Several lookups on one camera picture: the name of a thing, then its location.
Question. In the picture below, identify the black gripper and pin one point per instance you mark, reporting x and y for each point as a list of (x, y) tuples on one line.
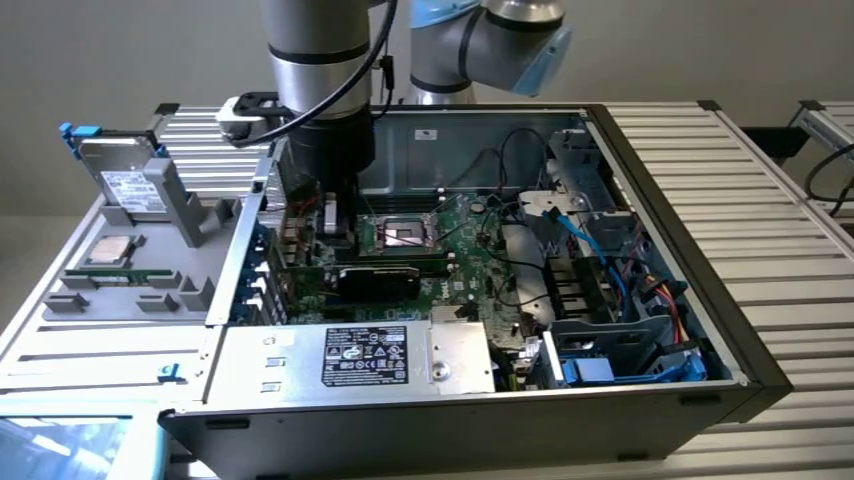
[(333, 145)]

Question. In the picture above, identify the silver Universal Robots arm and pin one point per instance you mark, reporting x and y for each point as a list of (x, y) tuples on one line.
[(313, 55)]

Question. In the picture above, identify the black RAM slot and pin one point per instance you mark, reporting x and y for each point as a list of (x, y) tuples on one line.
[(393, 259), (400, 201)]

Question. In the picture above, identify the CPU socket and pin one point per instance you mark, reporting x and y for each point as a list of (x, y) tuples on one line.
[(403, 235)]

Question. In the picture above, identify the graphics card with black shroud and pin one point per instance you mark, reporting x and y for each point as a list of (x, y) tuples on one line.
[(376, 285)]

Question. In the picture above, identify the green motherboard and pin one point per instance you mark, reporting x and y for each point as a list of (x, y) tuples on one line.
[(467, 260)]

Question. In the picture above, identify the silver hard disk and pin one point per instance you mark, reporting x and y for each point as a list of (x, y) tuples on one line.
[(122, 180)]

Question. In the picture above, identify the white disk bay latch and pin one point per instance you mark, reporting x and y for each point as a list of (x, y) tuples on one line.
[(549, 201)]

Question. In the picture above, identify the small silver chipset heatsink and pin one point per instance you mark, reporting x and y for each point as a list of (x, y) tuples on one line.
[(453, 315)]

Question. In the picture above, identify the blue disk carrier clip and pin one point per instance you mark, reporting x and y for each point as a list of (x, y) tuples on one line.
[(73, 132)]

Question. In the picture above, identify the silver CPU chip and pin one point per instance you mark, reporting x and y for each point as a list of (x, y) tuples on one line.
[(109, 251)]

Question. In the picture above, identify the green RAM stick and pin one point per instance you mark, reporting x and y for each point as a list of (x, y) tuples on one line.
[(116, 276)]

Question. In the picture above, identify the metal disk bay cage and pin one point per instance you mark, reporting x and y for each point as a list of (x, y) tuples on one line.
[(600, 215)]

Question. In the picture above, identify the silver power supply unit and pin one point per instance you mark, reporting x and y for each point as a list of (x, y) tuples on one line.
[(300, 362)]

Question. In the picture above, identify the gray parts rack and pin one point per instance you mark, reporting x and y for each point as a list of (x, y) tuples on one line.
[(106, 300)]

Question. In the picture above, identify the small blue table clip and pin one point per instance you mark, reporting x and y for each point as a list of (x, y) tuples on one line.
[(169, 372)]

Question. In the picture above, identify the open black PC case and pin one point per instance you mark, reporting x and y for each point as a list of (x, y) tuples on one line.
[(413, 430)]

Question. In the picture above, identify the blue disk bay tray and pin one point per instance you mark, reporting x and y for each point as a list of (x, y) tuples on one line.
[(593, 370)]

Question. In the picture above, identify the translucent blue cover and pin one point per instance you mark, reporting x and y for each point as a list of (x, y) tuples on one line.
[(73, 440)]

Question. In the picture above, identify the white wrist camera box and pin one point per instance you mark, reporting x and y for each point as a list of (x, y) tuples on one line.
[(234, 117)]

